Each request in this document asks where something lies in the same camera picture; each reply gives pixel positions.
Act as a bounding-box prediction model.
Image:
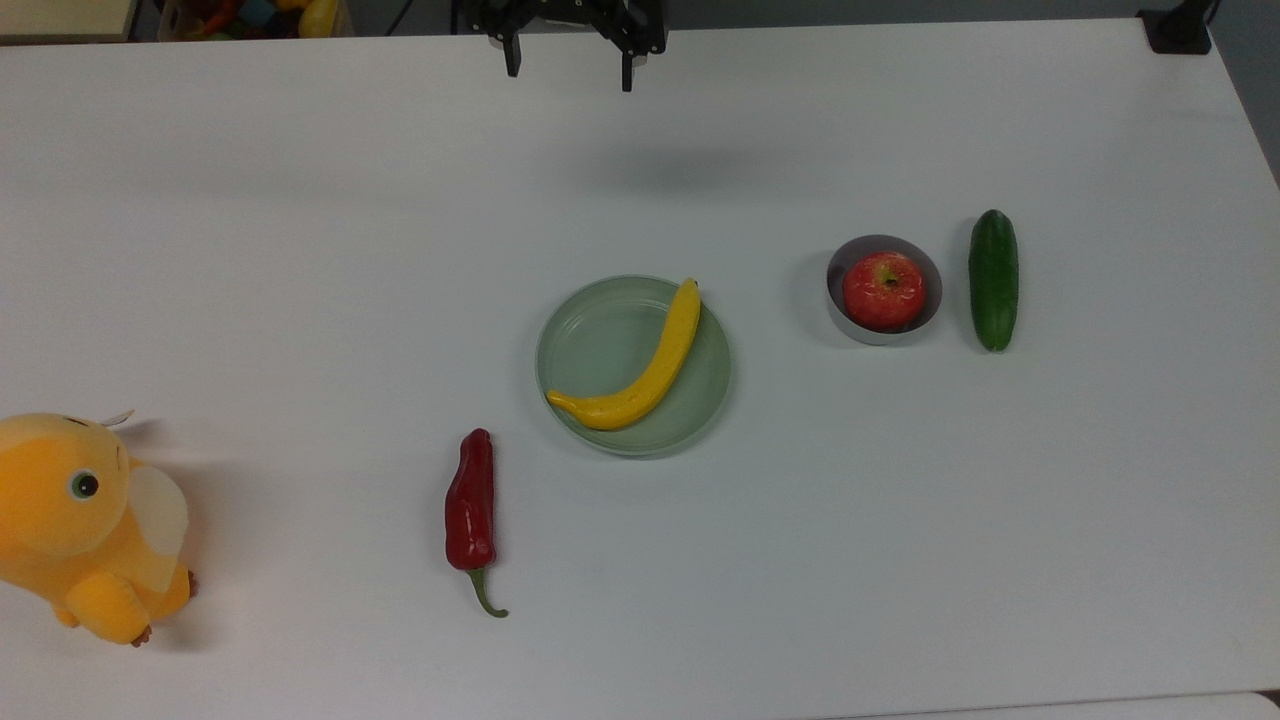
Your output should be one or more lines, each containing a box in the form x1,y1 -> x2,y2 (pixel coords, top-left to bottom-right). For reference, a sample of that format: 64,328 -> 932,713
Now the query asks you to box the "red apple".
842,250 -> 928,333

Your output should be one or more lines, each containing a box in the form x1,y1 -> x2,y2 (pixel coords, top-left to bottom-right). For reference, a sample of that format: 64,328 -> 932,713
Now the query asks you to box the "black table clamp mount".
1138,0 -> 1219,56

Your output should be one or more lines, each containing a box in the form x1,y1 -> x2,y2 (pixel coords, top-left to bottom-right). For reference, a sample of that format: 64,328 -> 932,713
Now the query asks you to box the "small grey metal bowl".
826,234 -> 944,347

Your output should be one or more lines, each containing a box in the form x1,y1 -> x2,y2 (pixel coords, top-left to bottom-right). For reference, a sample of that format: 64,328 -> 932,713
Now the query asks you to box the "dark green cucumber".
968,208 -> 1020,353

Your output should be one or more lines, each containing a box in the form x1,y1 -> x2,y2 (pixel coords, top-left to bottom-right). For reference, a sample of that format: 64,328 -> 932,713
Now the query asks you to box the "red chili pepper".
444,428 -> 510,619

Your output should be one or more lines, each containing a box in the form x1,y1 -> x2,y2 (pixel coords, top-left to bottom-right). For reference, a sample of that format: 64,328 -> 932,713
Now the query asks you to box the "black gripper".
468,0 -> 669,94

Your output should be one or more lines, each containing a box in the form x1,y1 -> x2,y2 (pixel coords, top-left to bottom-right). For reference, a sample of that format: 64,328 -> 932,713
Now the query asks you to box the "box of colourful toys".
158,0 -> 353,41

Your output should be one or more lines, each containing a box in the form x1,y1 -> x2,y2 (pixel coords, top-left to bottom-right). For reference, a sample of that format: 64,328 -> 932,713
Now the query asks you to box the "beige wooden board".
0,0 -> 139,43

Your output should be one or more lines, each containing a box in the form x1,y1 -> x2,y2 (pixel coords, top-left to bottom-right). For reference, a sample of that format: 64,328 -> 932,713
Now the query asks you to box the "orange plush dinosaur toy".
0,412 -> 199,648

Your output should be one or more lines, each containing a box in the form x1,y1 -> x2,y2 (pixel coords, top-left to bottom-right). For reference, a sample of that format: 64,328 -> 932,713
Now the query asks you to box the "light green plastic plate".
535,275 -> 733,459

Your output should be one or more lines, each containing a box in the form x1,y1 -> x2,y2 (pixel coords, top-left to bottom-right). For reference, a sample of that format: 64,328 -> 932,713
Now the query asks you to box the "yellow banana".
546,277 -> 703,432

